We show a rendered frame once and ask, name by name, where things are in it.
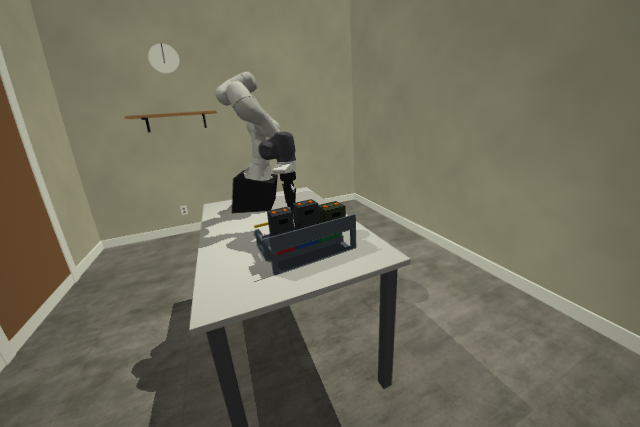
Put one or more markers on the grey metal shelf rack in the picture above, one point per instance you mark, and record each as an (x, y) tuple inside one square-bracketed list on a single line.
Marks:
[(309, 254)]

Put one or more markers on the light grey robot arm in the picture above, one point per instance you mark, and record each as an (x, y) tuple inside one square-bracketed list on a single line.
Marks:
[(280, 146)]

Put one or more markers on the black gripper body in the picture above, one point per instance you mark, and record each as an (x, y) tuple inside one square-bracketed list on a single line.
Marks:
[(289, 177)]

